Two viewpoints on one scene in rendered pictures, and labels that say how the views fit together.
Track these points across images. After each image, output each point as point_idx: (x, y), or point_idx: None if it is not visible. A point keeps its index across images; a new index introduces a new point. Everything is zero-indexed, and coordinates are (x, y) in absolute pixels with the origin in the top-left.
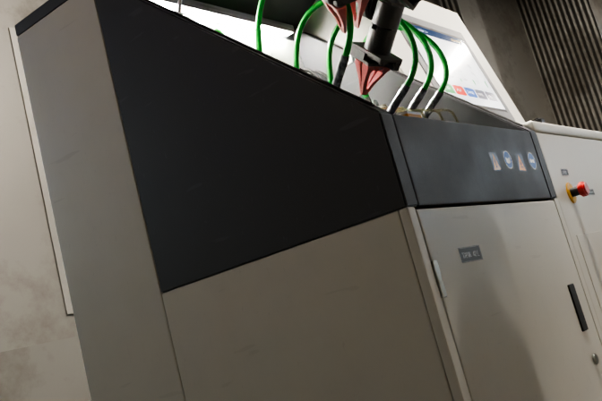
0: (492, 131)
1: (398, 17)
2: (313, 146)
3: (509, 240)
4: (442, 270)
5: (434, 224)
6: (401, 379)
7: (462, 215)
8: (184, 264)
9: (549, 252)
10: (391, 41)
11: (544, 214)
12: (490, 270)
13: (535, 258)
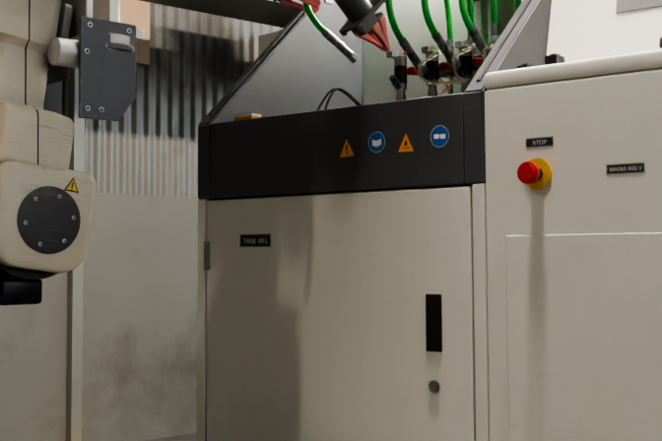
0: (362, 110)
1: None
2: None
3: (326, 232)
4: (215, 250)
5: (220, 213)
6: None
7: (261, 206)
8: None
9: (407, 252)
10: (346, 9)
11: (426, 206)
12: (277, 258)
13: (368, 255)
